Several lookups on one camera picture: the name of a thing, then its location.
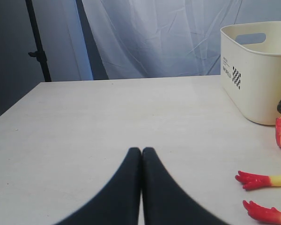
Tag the cream bin marked O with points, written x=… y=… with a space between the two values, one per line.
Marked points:
x=251 y=68

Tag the pale blue backdrop curtain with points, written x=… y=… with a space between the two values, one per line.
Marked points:
x=117 y=39

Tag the yellow rubber chicken sideways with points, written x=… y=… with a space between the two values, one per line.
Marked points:
x=252 y=181

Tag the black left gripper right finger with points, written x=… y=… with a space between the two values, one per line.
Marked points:
x=164 y=201

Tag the black stand pole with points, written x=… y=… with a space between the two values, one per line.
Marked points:
x=39 y=54

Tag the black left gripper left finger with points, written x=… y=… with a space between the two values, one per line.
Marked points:
x=118 y=202

